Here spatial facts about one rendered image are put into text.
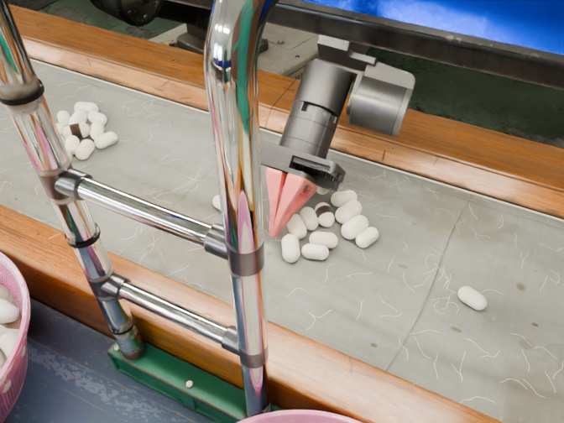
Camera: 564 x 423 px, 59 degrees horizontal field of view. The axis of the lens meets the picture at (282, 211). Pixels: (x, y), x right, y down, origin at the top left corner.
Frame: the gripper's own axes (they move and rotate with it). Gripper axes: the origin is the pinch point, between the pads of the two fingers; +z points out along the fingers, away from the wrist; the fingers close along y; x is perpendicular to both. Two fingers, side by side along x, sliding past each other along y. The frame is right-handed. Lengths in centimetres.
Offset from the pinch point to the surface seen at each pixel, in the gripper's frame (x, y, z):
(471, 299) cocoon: 1.1, 22.5, 0.0
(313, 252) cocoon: 0.1, 5.1, 0.9
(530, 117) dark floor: 163, 35, -71
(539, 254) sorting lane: 9.4, 28.6, -7.2
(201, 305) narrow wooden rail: -8.6, -2.1, 9.4
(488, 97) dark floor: 168, 17, -76
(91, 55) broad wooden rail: 14, -46, -17
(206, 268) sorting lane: -3.0, -5.4, 6.6
